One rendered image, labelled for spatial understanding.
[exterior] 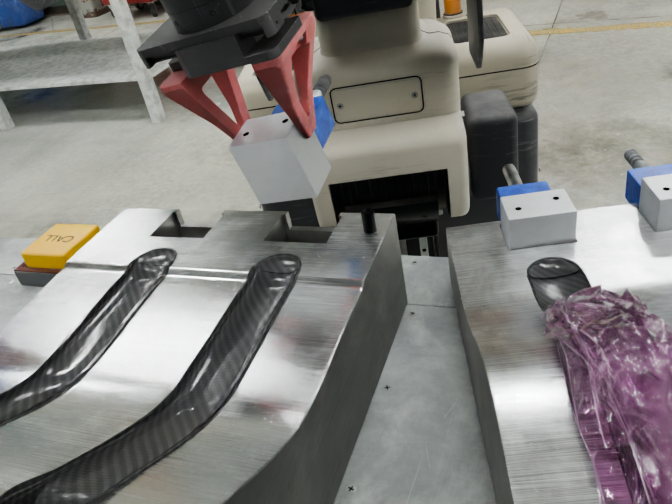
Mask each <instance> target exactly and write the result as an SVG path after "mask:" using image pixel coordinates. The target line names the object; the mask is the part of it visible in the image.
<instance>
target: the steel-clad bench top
mask: <svg viewBox="0 0 672 504"><path fill-rule="evenodd" d="M36 240H37V239H35V238H13V237H0V331H1V330H2V329H3V328H4V327H5V326H6V325H7V324H8V323H9V322H10V321H11V320H12V319H13V318H14V317H15V316H16V315H17V314H18V313H19V312H20V311H21V310H22V309H23V308H24V307H25V306H26V305H27V304H28V303H29V302H30V301H31V300H32V299H33V298H34V297H35V296H36V295H37V294H38V293H39V292H40V291H41V290H42V289H43V288H44V287H36V286H24V285H21V284H20V282H19V280H18V279H17V277H16V275H15V273H14V269H16V268H17V267H18V266H19V265H20V264H22V263H23V262H24V259H23V257H22V256H21V252H22V251H24V250H25V249H26V248H27V247H28V246H30V245H31V244H32V243H33V242H35V241H36ZM401 259H402V266H403V273H404V280H405V287H406V294H407V301H408V303H407V306H406V308H405V311H404V314H403V316H402V319H401V322H400V325H399V327H398V330H397V333H396V335H395V338H394V341H393V344H392V346H391V349H390V352H389V354H388V357H387V360H386V363H385V365H384V368H383V371H382V373H381V376H380V379H379V382H378V384H377V387H376V390H375V392H374V395H373V398H372V400H371V403H370V406H369V409H368V411H367V414H366V417H365V419H364V422H363V425H362V428H361V430H360V433H359V436H358V438H357V441H356V444H355V447H354V449H353V452H352V455H351V457H350V460H349V463H348V466H347V468H346V471H345V474H344V476H343V479H342V482H341V485H340V487H339V490H338V493H337V495H336V498H335V501H334V503H333V504H497V503H496V498H495V493H494V489H493V484H492V479H491V474H490V469H489V464H488V459H487V455H486V450H485V445H484V440H483V435H482V430H481V425H480V421H479V416H478V411H477V406H476V401H475V396H474V391H473V387H472V382H471V377H470V372H469V367H468V362H467V357H466V353H465V348H464V343H463V338H462V333H461V328H460V323H459V319H458V314H457V309H456V304H455V299H454V294H453V289H452V285H451V280H450V269H449V258H448V257H430V256H408V255H401Z"/></svg>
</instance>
